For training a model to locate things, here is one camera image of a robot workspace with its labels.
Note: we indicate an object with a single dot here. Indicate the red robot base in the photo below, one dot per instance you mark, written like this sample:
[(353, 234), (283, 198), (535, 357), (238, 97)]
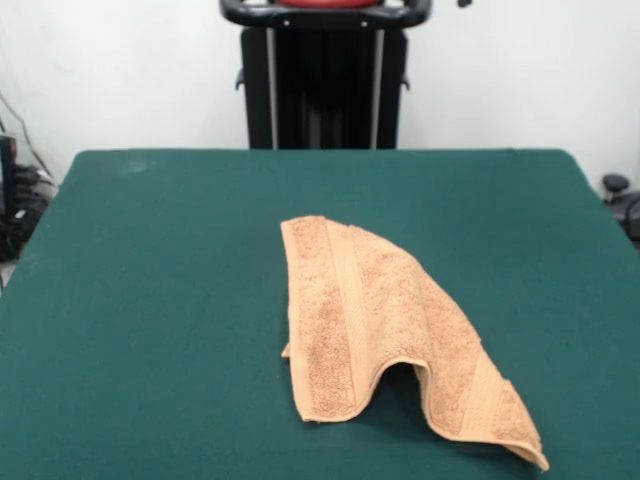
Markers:
[(325, 2)]

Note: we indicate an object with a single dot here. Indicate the orange terry towel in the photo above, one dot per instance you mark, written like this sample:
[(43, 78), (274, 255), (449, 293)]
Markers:
[(390, 300)]

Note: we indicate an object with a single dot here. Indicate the dark green table cloth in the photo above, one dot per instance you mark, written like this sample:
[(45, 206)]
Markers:
[(150, 300)]

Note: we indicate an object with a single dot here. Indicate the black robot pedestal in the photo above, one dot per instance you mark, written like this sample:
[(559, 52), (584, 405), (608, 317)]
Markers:
[(325, 90)]

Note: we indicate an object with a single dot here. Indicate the black equipment stack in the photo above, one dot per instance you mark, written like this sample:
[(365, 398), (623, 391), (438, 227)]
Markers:
[(20, 210)]

